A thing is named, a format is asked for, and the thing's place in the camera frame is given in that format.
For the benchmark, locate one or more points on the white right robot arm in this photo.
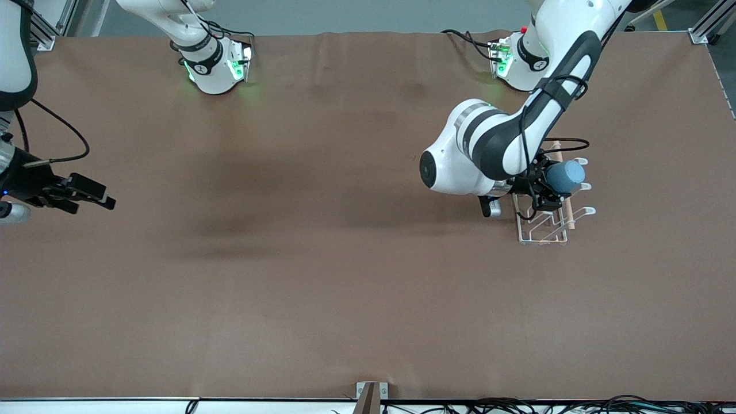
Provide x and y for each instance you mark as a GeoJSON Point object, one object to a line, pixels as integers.
{"type": "Point", "coordinates": [207, 63]}

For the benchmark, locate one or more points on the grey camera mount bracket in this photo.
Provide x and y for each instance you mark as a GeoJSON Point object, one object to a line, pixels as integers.
{"type": "Point", "coordinates": [371, 397]}

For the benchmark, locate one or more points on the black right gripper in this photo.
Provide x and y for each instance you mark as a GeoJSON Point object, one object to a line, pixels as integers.
{"type": "Point", "coordinates": [26, 181]}

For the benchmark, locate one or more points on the brown table cover sheet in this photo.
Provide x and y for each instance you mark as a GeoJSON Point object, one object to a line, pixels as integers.
{"type": "Point", "coordinates": [287, 259]}

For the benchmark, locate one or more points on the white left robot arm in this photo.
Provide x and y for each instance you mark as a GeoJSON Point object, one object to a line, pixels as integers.
{"type": "Point", "coordinates": [489, 144]}

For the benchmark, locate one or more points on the aluminium frame profile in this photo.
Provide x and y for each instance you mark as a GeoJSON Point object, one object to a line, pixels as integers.
{"type": "Point", "coordinates": [707, 26]}
{"type": "Point", "coordinates": [49, 34]}

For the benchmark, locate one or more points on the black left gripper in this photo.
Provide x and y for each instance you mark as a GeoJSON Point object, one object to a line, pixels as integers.
{"type": "Point", "coordinates": [533, 183]}

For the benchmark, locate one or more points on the blue plastic cup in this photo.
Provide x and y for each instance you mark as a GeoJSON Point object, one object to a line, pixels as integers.
{"type": "Point", "coordinates": [569, 175]}

